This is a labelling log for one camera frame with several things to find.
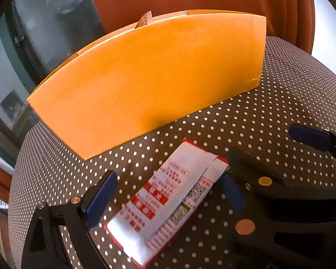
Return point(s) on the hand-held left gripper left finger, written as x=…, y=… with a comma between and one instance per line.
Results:
x=100, y=199

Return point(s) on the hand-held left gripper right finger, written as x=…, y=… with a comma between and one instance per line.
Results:
x=235, y=196

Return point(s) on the red clear snack packet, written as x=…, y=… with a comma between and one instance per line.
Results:
x=145, y=20

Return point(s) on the red and white snack packet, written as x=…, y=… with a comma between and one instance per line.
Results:
x=162, y=201

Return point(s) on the orange cardboard box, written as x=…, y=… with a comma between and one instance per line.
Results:
x=145, y=84

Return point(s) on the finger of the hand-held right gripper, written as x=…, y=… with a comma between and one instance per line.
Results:
x=308, y=137

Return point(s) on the dark framed glass window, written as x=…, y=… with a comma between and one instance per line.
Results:
x=44, y=19

